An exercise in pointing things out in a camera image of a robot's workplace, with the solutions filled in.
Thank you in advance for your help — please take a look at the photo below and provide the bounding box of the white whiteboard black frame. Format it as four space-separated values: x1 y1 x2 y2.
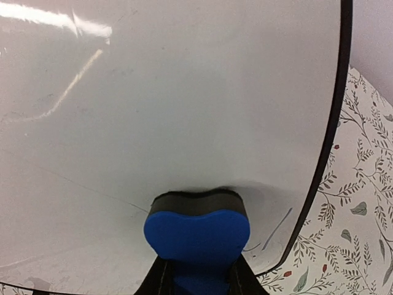
1 1 353 294

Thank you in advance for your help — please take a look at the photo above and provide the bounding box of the blue whiteboard eraser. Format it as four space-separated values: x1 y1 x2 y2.
143 189 251 294

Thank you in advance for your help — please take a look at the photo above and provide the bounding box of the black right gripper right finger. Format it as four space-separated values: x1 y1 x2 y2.
227 254 269 295

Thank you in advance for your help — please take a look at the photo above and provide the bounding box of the floral patterned table mat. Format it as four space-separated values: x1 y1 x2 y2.
259 68 392 294

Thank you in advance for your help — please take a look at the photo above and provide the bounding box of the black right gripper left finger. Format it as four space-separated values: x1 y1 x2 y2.
134 256 174 295

